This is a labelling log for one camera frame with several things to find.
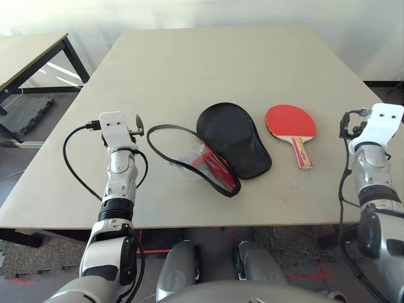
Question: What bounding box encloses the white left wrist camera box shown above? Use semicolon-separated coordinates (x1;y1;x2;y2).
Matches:
98;110;138;150

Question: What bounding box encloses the dark foam floor mat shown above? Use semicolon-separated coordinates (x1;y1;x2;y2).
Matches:
0;96;56;136

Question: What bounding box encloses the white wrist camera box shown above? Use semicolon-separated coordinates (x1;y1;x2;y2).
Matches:
98;110;138;150
348;103;404;150

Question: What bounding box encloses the black-framed side table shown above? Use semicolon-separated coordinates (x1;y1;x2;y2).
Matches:
0;32;92;145

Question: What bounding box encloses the black left wrist camera cable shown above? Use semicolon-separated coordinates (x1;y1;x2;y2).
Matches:
62;119;149;203

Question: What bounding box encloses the black and red paddle case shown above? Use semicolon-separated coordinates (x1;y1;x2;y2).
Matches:
146;101;273;198

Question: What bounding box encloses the red ping-pong paddle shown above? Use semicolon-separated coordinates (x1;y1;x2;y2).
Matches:
264;104;318;170

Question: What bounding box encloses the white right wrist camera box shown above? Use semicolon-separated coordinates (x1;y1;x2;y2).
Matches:
348;103;404;150

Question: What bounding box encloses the thin white floor cable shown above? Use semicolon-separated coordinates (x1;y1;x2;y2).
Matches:
0;87;25;108

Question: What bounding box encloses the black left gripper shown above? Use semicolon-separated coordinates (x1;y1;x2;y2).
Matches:
128;114;146;138

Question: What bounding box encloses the grey robot leg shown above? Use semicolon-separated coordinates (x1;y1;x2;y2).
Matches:
157;240;201;302
232;240;288;285

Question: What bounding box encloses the grey robot torso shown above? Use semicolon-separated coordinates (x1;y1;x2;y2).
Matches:
156;280;336;303

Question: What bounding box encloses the grey robot right leg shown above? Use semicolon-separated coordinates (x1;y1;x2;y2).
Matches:
232;240;288;285

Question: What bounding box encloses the grey robot left leg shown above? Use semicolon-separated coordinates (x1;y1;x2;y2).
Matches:
157;240;201;302

